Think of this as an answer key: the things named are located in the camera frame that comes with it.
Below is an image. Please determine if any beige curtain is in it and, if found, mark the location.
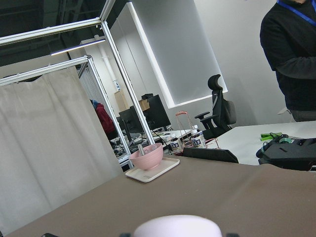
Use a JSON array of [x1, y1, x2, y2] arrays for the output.
[[0, 67, 122, 235]]

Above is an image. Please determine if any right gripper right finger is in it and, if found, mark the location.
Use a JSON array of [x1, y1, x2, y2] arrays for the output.
[[226, 233, 239, 237]]

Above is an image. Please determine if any beige tray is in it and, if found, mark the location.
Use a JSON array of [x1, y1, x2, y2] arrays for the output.
[[125, 158, 180, 183]]

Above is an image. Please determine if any black bar device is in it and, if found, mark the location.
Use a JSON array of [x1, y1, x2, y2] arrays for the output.
[[182, 148, 239, 163]]

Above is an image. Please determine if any aluminium cage frame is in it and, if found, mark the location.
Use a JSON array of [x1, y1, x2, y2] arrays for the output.
[[0, 0, 156, 171]]

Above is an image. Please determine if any person in red jacket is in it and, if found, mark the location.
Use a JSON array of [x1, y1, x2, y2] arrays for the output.
[[90, 99, 118, 141]]

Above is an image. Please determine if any background black monitor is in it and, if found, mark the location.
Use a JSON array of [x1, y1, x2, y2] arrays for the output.
[[144, 95, 171, 130]]

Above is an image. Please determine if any small bottle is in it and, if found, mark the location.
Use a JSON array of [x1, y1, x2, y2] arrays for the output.
[[191, 125, 206, 148], [170, 134, 182, 153]]

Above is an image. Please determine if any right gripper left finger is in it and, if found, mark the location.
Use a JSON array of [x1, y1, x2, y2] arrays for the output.
[[119, 233, 134, 237]]

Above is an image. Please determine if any green clip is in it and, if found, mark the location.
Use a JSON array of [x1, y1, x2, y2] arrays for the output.
[[260, 132, 282, 141]]

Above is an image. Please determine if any pink cup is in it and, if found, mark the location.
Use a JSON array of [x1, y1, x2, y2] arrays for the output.
[[133, 215, 222, 237]]

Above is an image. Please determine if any person in black sweater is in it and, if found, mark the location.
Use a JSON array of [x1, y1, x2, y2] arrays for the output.
[[260, 0, 316, 122]]

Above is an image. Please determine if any black office chair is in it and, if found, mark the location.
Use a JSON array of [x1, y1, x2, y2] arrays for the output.
[[195, 74, 237, 140]]

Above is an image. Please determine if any cardboard box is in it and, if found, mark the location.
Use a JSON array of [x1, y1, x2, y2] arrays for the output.
[[138, 99, 150, 111]]

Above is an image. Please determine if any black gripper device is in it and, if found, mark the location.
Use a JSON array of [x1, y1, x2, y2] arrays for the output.
[[256, 138, 316, 171]]

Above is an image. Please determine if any metal rod tool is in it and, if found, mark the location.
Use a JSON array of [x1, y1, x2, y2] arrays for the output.
[[138, 144, 145, 156]]

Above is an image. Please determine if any pink bowl of ice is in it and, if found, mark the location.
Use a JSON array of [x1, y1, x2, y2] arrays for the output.
[[129, 143, 163, 170]]

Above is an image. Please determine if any copper wire bottle rack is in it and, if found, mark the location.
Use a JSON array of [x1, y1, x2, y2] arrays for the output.
[[175, 111, 220, 149]]

